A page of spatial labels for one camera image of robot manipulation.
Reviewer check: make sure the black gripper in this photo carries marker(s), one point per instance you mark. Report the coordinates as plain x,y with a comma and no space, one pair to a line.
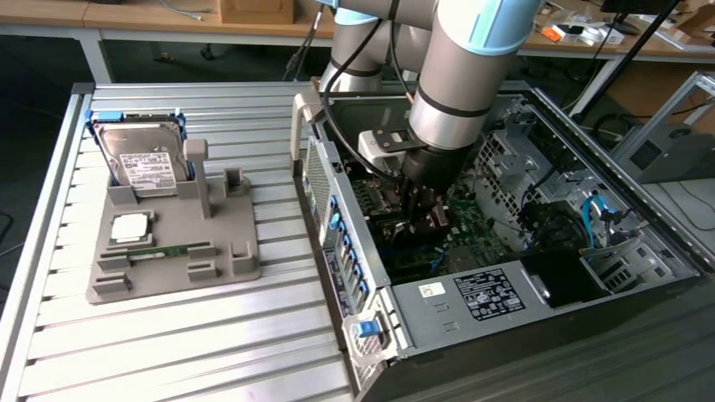
435,171

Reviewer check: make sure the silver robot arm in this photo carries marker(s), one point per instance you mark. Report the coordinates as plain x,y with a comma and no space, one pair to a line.
463,84

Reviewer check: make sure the open PC case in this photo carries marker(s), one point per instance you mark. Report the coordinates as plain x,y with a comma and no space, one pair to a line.
509,163

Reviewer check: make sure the green motherboard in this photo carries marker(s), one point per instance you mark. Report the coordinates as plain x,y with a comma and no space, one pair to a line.
481,238

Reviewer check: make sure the grey power supply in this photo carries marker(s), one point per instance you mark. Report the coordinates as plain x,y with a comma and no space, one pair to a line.
435,318

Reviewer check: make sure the blue case latch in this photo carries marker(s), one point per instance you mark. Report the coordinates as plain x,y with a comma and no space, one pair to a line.
369,330

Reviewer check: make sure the orange white small box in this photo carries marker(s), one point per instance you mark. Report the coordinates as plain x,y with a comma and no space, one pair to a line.
562,32

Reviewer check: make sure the grey cabinet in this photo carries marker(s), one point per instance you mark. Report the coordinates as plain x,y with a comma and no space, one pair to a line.
670,159

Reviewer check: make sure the black stand pole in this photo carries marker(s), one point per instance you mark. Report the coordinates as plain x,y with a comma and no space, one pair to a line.
629,58

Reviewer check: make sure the brown cardboard box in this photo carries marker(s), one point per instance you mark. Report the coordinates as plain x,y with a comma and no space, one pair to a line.
254,10

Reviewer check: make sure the grey parts rack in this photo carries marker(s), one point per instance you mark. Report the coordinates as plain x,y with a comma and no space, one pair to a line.
184,272

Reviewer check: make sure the green RAM stick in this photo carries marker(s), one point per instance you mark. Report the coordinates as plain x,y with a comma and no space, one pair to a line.
162,251

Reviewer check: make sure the silver hard disk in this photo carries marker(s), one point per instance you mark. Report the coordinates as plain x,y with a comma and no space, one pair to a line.
139,159

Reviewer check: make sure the black monitor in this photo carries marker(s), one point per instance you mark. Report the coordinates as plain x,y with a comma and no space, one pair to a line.
637,5

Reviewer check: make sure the silver CPU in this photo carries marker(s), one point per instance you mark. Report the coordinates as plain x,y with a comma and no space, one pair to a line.
130,228

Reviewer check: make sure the brown cardboard piece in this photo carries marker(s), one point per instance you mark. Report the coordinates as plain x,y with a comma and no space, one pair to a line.
701,21

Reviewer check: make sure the blue disk carrier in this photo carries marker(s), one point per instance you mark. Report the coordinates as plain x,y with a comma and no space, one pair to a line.
108,116

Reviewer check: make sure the wooden desk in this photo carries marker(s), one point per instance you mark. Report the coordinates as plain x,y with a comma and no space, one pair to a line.
139,17

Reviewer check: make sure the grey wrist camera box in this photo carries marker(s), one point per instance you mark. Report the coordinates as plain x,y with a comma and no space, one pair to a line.
374,146

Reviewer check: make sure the beige corner bracket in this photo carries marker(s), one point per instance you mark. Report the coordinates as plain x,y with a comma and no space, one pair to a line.
304,104

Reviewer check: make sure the aluminium profile frame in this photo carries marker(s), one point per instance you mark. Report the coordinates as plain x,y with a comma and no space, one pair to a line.
693,90

